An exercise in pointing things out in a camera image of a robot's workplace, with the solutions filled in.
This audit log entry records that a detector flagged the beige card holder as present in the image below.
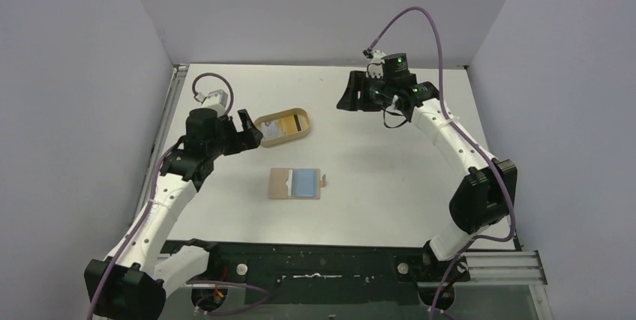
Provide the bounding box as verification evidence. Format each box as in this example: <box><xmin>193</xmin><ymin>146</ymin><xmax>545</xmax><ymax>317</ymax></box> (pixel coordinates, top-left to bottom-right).
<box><xmin>268</xmin><ymin>168</ymin><xmax>326</xmax><ymax>200</ymax></box>

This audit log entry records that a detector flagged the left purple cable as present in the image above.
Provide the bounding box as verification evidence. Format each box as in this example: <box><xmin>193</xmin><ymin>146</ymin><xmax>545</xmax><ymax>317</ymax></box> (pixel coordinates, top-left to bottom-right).
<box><xmin>85</xmin><ymin>73</ymin><xmax>236</xmax><ymax>320</ymax></box>

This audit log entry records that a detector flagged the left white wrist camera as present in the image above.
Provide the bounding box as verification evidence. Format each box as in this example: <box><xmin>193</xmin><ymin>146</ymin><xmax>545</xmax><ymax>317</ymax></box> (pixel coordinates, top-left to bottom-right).
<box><xmin>194</xmin><ymin>89</ymin><xmax>230</xmax><ymax>116</ymax></box>

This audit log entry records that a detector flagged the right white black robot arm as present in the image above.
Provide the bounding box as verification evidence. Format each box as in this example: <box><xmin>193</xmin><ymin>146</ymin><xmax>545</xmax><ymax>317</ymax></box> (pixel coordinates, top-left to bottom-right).
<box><xmin>337</xmin><ymin>50</ymin><xmax>518</xmax><ymax>280</ymax></box>

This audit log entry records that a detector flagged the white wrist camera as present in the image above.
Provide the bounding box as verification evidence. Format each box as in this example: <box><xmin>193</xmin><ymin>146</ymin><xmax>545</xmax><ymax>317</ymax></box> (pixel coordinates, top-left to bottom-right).
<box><xmin>363</xmin><ymin>49</ymin><xmax>386</xmax><ymax>79</ymax></box>
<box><xmin>194</xmin><ymin>89</ymin><xmax>230</xmax><ymax>116</ymax></box>

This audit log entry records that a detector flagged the oval beige tray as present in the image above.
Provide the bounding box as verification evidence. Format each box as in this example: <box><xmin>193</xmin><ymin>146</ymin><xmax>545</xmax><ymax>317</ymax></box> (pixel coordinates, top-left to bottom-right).
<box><xmin>254</xmin><ymin>108</ymin><xmax>311</xmax><ymax>148</ymax></box>

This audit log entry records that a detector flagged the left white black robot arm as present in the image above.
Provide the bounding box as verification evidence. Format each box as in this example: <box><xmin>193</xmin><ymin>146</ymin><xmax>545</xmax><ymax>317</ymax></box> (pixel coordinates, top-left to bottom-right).
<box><xmin>84</xmin><ymin>107</ymin><xmax>263</xmax><ymax>319</ymax></box>

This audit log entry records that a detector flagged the black wire loop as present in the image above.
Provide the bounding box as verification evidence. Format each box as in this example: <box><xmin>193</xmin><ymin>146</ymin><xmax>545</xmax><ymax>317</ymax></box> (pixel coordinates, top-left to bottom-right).
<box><xmin>382</xmin><ymin>104</ymin><xmax>410</xmax><ymax>130</ymax></box>

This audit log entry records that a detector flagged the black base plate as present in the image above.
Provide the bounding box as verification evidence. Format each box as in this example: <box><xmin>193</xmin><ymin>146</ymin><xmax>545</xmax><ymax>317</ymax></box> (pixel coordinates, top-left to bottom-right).
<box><xmin>158</xmin><ymin>241</ymin><xmax>498</xmax><ymax>307</ymax></box>

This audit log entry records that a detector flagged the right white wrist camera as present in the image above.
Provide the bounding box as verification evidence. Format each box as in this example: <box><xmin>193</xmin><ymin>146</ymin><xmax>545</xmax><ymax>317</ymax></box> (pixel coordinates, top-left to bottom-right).
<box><xmin>363</xmin><ymin>49</ymin><xmax>386</xmax><ymax>79</ymax></box>

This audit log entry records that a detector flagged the gold card in tray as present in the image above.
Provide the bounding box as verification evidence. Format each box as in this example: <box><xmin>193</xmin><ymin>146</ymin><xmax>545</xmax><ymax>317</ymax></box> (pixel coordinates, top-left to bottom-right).
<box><xmin>278</xmin><ymin>114</ymin><xmax>302</xmax><ymax>136</ymax></box>

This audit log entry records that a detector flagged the silver card in tray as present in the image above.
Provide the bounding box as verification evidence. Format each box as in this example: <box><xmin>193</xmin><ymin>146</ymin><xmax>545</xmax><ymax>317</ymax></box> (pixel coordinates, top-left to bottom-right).
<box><xmin>259</xmin><ymin>120</ymin><xmax>281</xmax><ymax>141</ymax></box>

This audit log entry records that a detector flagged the aluminium frame rail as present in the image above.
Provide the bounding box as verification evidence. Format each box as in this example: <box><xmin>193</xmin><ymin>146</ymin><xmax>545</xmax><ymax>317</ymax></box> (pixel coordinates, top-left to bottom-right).
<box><xmin>133</xmin><ymin>64</ymin><xmax>190</xmax><ymax>217</ymax></box>

